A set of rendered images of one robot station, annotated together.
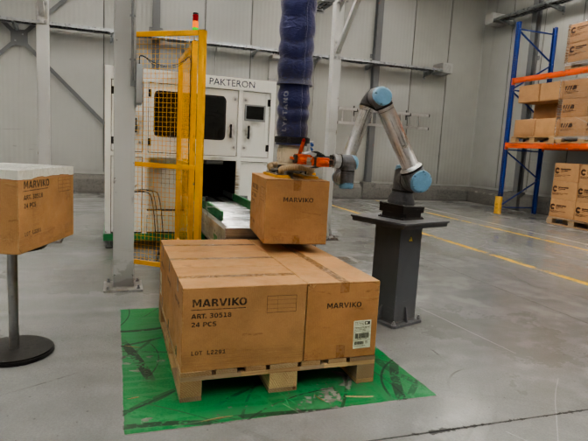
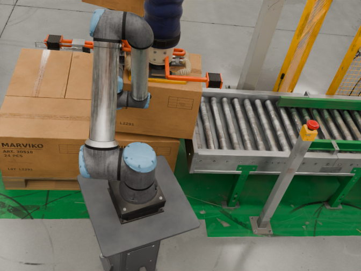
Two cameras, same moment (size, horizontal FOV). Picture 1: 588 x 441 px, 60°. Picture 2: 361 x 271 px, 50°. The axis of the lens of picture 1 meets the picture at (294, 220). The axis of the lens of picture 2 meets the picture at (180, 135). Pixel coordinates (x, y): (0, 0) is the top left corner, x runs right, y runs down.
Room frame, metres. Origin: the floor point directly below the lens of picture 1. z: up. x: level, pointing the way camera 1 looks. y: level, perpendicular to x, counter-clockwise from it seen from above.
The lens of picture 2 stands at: (3.87, -1.91, 2.40)
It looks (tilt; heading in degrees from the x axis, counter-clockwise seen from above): 44 degrees down; 96
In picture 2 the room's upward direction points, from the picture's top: 11 degrees clockwise
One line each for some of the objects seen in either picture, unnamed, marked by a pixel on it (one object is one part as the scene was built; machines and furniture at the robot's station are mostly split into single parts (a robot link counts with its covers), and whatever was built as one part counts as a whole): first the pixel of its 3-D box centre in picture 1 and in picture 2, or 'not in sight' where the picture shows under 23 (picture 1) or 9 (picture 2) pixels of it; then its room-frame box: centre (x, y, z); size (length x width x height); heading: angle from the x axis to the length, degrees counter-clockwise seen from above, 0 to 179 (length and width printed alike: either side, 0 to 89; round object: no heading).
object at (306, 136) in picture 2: not in sight; (282, 183); (4.38, -0.12, 0.50); 0.07 x 0.07 x 1.00; 20
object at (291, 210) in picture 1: (286, 206); (151, 91); (3.40, 0.05, 0.81); 0.60 x 0.40 x 0.40; 13
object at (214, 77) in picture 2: not in sight; (213, 80); (3.79, -0.11, 1.14); 0.09 x 0.08 x 0.05; 107
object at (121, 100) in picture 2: (346, 179); (116, 97); (3.30, -0.32, 1.01); 0.12 x 0.09 x 0.12; 14
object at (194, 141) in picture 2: (271, 232); (189, 119); (3.68, 0.16, 0.58); 0.70 x 0.03 x 0.06; 110
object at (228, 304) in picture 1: (255, 290); (94, 111); (2.94, 0.21, 0.34); 1.20 x 1.00 x 0.40; 20
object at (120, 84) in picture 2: (347, 162); (114, 80); (3.29, -0.32, 1.12); 0.12 x 0.09 x 0.10; 110
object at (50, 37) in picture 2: (320, 162); (54, 41); (2.85, -0.13, 1.12); 0.08 x 0.07 x 0.05; 17
